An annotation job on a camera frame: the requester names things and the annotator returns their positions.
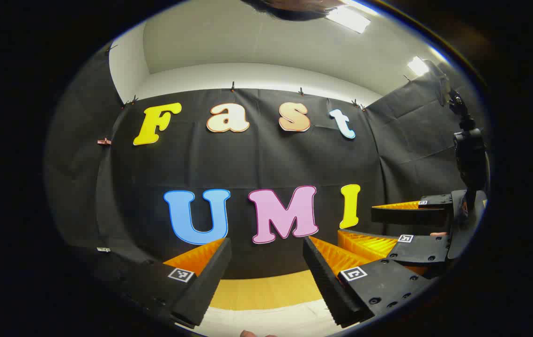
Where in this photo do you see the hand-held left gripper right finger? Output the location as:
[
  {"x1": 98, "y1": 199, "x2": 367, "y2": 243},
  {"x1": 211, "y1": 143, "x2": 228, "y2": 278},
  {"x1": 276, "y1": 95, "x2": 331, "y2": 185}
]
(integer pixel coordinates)
[{"x1": 302, "y1": 235, "x2": 437, "y2": 328}]

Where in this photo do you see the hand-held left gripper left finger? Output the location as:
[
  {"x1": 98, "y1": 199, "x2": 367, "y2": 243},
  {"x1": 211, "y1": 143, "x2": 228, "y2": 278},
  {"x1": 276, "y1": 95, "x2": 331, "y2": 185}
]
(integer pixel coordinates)
[{"x1": 110, "y1": 237, "x2": 232, "y2": 328}]

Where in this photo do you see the small ceiling light panel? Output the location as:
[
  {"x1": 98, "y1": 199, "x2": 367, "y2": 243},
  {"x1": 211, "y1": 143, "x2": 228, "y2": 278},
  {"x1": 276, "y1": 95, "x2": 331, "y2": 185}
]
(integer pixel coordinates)
[{"x1": 407, "y1": 56, "x2": 430, "y2": 76}]

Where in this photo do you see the large ceiling light panel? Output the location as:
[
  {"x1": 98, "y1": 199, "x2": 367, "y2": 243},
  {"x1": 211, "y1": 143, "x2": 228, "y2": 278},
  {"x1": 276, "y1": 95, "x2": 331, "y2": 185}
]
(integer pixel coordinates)
[{"x1": 325, "y1": 5, "x2": 371, "y2": 34}]

